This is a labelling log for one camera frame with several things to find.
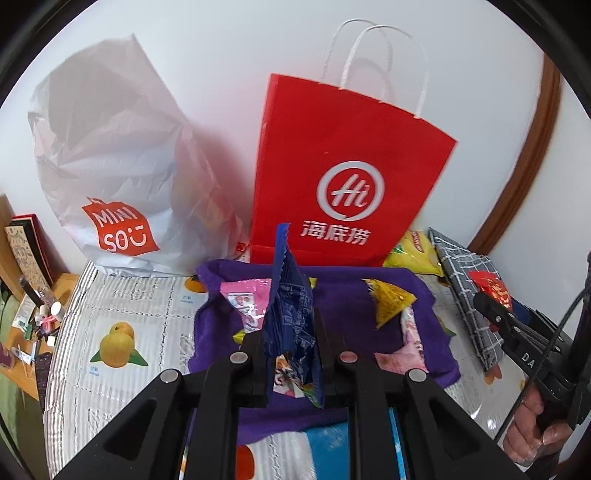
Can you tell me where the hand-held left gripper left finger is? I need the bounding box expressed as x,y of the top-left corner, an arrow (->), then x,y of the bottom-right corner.
53,330 -> 273,480

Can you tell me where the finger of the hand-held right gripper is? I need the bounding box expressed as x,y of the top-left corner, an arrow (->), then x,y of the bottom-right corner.
472,292 -> 555,377
510,302 -> 563,344

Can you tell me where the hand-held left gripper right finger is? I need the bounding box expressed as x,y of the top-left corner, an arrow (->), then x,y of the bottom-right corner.
314,307 -> 532,480

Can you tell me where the red snack packet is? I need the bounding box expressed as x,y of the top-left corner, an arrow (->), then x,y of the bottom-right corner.
468,271 -> 514,312

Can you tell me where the blue snack packet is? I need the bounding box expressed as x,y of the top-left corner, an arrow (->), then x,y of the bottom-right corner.
262,223 -> 325,409

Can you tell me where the pink bear snack packet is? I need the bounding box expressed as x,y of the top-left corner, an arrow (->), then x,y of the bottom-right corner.
373,307 -> 429,374

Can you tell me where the person's right hand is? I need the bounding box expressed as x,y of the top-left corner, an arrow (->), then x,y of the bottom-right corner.
502,383 -> 578,467

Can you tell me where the pink purple candy packet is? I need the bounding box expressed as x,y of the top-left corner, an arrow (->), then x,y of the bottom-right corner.
219,278 -> 274,344

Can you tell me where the grey checked folded cloth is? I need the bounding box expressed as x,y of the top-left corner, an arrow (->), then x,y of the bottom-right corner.
428,227 -> 555,372

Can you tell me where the purple cloth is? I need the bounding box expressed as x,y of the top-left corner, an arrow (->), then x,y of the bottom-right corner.
187,258 -> 462,446

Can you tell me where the yellow triangular snack packet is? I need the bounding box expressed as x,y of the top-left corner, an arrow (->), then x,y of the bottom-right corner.
361,278 -> 417,329

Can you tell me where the blue tissue pack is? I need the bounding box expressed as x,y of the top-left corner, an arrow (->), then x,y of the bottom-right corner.
307,408 -> 408,480

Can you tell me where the yellow chips bag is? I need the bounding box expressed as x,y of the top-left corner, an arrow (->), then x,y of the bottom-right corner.
382,230 -> 445,278

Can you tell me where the wooden desk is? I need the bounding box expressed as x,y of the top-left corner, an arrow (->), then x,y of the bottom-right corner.
0,272 -> 80,402

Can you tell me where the red paper bag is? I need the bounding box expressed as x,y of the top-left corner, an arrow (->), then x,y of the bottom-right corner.
249,18 -> 459,268

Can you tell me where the white plastic bag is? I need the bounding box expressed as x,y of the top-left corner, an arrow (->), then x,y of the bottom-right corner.
27,32 -> 252,278

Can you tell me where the black cable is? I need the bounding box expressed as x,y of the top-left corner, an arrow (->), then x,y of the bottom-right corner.
495,277 -> 591,446

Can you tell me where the brown wooden frame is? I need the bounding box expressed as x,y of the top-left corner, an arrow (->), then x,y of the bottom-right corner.
468,55 -> 561,257

